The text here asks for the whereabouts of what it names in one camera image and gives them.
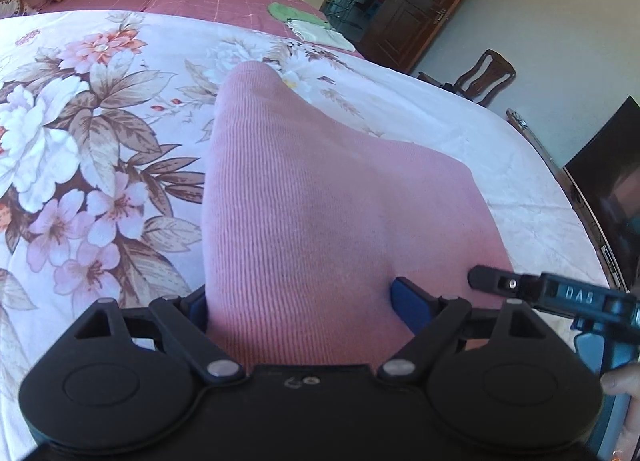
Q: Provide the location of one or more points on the black television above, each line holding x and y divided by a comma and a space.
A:
610, 181

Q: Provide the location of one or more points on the white folded cloth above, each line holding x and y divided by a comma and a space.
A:
325, 36

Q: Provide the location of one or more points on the wooden chair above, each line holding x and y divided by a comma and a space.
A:
487, 76

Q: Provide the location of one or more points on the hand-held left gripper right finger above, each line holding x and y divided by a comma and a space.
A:
407, 303

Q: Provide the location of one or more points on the white floral blanket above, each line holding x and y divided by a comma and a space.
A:
100, 116

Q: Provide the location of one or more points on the pink knit shirt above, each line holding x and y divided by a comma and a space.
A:
310, 201

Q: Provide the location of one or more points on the brown wooden door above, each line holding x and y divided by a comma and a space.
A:
425, 1

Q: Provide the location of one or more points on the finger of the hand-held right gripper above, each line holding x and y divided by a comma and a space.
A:
495, 281

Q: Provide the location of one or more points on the brown wooden rail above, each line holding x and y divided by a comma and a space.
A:
550, 156

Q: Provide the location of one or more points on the green cloth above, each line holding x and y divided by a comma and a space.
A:
295, 13

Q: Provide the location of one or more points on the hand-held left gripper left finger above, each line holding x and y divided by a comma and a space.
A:
197, 308

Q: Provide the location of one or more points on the person's right hand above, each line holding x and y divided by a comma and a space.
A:
620, 381

